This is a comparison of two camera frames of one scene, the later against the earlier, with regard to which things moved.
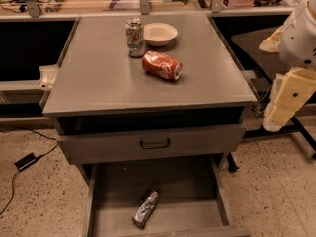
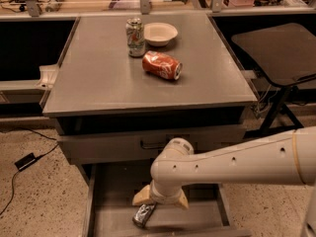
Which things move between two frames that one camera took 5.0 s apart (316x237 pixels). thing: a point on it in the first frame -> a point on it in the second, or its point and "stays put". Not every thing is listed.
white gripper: x=298 y=39 -> x=166 y=197
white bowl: x=159 y=34 stays put
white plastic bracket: x=48 y=75 stays put
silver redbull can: x=146 y=209 stays put
